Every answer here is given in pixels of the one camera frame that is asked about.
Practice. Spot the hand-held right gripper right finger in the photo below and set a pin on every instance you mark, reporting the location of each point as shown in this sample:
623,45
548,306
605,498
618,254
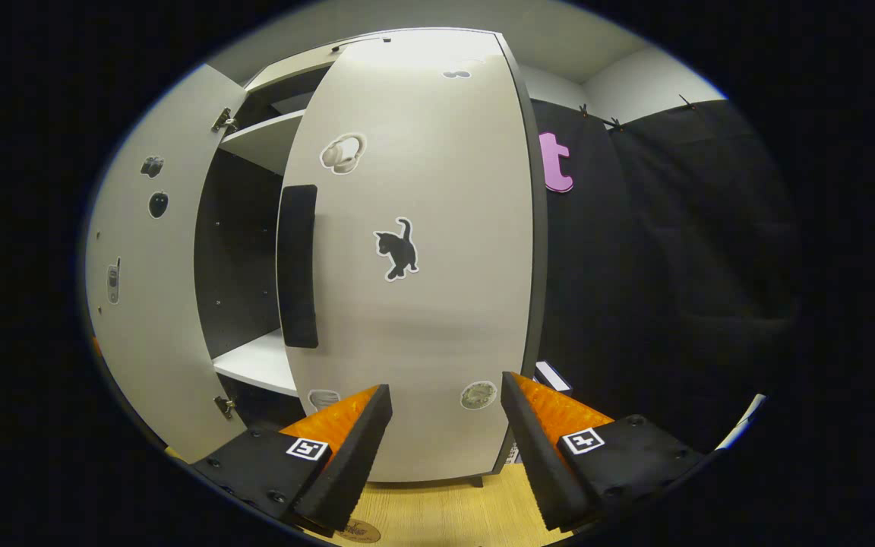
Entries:
540,463

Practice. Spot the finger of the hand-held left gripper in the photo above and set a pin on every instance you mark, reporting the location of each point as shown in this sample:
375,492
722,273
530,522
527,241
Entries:
96,347

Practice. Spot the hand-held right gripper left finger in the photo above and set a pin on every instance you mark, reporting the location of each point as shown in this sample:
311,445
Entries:
354,463

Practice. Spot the cabinet door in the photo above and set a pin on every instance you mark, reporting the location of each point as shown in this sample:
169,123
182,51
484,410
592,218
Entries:
156,342
445,327

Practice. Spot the brown round coaster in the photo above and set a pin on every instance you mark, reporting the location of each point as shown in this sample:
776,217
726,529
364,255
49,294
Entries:
358,532

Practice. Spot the white flat card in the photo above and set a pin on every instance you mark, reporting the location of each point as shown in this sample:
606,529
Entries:
551,376

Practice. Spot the white cabinet shelf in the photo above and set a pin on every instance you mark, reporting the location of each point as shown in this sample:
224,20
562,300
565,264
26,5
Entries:
259,365
263,140

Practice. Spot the white cabinet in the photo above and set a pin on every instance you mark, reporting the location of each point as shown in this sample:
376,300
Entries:
240,251

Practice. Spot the black backdrop cloth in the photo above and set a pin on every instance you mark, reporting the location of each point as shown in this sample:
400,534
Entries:
673,266

